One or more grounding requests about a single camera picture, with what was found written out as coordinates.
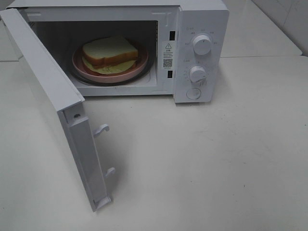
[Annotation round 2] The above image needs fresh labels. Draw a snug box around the white microwave door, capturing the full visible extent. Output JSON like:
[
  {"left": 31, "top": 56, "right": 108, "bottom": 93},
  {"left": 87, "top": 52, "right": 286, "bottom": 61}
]
[{"left": 0, "top": 9, "right": 115, "bottom": 212}]

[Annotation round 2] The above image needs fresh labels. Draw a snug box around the glass microwave turntable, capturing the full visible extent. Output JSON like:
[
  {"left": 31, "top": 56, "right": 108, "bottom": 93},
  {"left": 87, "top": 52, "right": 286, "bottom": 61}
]
[{"left": 67, "top": 40, "right": 153, "bottom": 86}]

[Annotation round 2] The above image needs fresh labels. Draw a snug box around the green lettuce leaf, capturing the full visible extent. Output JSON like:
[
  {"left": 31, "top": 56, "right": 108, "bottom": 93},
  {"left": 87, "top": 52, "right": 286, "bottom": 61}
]
[{"left": 82, "top": 57, "right": 136, "bottom": 75}]

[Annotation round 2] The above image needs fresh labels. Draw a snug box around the white upper microwave knob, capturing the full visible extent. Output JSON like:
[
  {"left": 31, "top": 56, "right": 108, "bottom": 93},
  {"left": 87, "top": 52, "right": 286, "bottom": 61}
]
[{"left": 193, "top": 34, "right": 212, "bottom": 55}]

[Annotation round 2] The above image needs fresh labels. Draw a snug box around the pink round plate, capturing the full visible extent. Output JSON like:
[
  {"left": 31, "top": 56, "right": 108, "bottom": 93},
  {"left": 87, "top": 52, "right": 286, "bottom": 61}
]
[{"left": 71, "top": 39, "right": 152, "bottom": 86}]

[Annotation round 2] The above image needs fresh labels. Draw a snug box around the white microwave knob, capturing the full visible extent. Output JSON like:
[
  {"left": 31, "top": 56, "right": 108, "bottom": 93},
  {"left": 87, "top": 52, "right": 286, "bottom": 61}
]
[
  {"left": 189, "top": 65, "right": 207, "bottom": 83},
  {"left": 193, "top": 34, "right": 212, "bottom": 55}
]

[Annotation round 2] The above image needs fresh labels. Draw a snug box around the white bread sandwich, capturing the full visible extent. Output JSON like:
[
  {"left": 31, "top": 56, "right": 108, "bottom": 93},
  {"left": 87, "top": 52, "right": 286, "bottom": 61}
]
[{"left": 82, "top": 36, "right": 139, "bottom": 66}]

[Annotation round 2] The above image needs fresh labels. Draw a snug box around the white microwave oven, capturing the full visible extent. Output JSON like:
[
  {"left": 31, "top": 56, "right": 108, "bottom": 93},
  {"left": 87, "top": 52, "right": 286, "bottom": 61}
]
[{"left": 6, "top": 0, "right": 229, "bottom": 103}]

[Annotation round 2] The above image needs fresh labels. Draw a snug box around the white lower microwave knob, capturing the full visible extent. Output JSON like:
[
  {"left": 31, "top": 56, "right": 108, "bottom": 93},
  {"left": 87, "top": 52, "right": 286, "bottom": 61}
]
[{"left": 189, "top": 65, "right": 207, "bottom": 83}]

